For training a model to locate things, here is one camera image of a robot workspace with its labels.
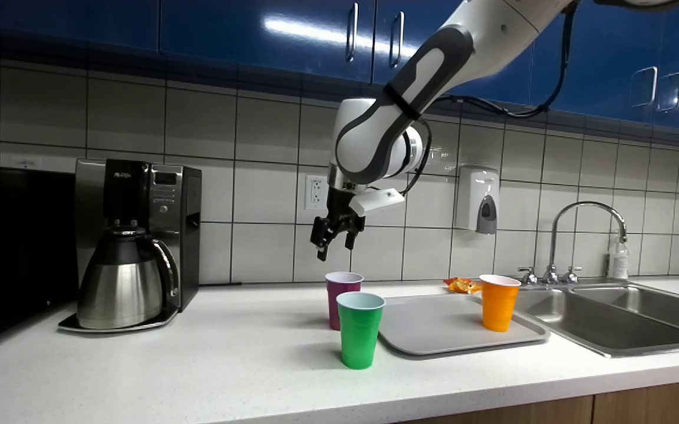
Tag green plastic cup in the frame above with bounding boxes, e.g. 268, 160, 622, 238
334, 290, 388, 373

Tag orange plastic cup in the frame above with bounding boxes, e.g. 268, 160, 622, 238
476, 274, 523, 336

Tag grey plastic tray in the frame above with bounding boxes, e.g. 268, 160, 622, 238
375, 293, 552, 362

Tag black microwave oven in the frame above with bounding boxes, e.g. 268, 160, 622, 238
0, 164, 77, 350

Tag black coffee maker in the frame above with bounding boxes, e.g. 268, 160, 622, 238
57, 159, 205, 338

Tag wooden base cabinet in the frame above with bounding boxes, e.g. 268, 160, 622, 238
407, 376, 679, 424

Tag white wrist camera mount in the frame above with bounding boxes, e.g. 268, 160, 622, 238
347, 187, 407, 221

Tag white wall soap dispenser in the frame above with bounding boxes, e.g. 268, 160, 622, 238
455, 165, 501, 237

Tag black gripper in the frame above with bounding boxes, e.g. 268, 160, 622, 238
310, 187, 367, 264

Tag white wall outlet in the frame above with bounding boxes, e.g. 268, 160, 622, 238
302, 173, 332, 216

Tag stainless steel double sink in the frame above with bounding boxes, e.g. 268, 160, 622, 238
510, 281, 679, 362

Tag chrome gooseneck faucet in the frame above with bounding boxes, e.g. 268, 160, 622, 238
545, 198, 632, 285

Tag purple plastic cup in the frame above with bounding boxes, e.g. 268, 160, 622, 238
322, 271, 364, 332

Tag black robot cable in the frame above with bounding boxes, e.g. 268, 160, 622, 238
401, 0, 580, 198

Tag steel coffee carafe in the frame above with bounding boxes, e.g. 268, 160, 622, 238
74, 228, 180, 330

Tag silver cabinet handle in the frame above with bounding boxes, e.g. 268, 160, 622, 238
343, 0, 357, 67
385, 7, 404, 71
634, 67, 659, 108
659, 71, 679, 113

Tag blue wall cabinets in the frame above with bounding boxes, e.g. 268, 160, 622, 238
0, 0, 679, 137

